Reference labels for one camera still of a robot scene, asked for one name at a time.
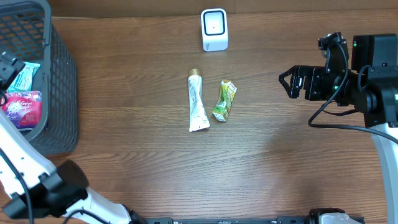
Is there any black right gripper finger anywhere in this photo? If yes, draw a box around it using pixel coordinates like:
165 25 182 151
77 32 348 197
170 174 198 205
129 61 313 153
279 76 299 98
279 65 300 79

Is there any green juice carton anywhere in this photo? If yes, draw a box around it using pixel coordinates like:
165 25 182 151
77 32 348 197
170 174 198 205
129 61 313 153
212 80 237 122

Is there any white tube gold cap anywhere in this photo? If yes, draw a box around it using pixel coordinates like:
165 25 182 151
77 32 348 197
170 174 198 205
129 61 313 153
188 68 210 132

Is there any teal wet wipes pack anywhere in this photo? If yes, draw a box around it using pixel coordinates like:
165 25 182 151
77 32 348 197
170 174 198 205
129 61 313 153
7 62 40 93

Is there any red purple pad pack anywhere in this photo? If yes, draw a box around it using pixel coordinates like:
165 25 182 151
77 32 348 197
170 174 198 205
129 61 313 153
1 90 42 131

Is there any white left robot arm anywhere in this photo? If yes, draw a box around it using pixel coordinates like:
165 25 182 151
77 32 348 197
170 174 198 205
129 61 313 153
1 113 145 223

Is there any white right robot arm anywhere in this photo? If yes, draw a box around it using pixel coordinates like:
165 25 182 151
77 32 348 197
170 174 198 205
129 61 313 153
279 32 397 223

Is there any white barcode scanner box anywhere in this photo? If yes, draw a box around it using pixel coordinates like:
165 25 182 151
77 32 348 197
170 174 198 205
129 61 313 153
200 8 229 52

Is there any grey plastic mesh basket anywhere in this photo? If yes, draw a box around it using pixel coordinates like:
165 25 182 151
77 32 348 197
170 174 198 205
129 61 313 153
1 0 79 156

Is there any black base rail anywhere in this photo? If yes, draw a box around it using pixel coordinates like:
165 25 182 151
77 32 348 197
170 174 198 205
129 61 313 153
88 207 366 224

